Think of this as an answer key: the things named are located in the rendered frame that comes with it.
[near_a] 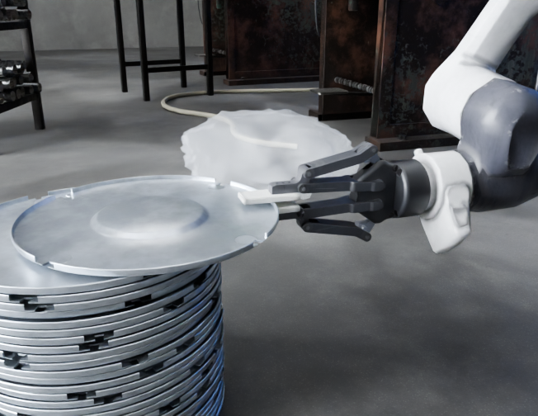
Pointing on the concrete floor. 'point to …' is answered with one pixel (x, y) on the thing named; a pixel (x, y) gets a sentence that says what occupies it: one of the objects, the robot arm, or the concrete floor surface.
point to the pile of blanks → (112, 349)
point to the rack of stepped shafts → (2, 79)
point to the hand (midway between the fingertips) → (269, 201)
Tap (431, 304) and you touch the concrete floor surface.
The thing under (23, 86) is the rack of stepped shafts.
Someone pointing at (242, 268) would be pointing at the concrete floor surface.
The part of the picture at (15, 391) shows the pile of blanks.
